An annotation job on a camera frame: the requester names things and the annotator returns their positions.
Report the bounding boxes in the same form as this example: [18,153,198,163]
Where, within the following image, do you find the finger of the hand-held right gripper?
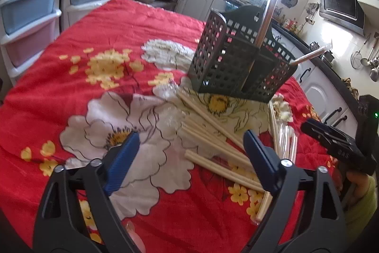
[300,119,334,150]

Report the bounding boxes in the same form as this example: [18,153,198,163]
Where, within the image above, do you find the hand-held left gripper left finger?
[32,131,141,253]

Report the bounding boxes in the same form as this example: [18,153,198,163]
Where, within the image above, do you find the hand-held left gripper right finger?
[243,129,348,253]

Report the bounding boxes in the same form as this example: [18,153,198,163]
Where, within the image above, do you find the pile of wooden chopsticks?
[176,87,298,224]

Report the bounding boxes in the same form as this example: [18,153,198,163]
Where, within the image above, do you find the black plastic utensil holder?
[187,4,298,103]

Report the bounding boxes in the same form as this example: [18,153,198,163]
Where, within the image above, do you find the person's right forearm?
[343,175,379,243]

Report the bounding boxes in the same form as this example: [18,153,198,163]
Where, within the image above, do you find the person's right hand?
[343,170,370,206]

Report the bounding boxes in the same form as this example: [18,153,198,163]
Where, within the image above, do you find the black kitchen countertop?
[186,0,360,105]

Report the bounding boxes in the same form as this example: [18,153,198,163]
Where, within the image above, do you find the wrapped chopstick pair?
[289,46,328,66]
[254,0,280,50]

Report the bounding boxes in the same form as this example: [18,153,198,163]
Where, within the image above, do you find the red floral blanket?
[0,0,350,253]

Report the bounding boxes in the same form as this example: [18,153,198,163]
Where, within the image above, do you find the hanging metal strainer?
[351,34,372,68]

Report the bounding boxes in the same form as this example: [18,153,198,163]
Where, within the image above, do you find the hanging metal ladles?
[369,33,379,82]

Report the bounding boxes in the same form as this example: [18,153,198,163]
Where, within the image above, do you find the pastel plastic drawer unit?
[0,0,70,87]

